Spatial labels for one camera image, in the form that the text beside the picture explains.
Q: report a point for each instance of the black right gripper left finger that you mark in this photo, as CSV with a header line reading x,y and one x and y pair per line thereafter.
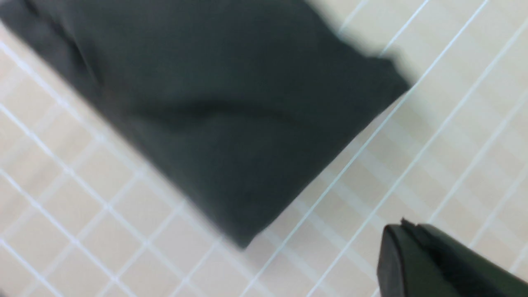
x,y
406,268

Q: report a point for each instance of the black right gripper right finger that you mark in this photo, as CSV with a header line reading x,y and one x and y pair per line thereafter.
x,y
470,274

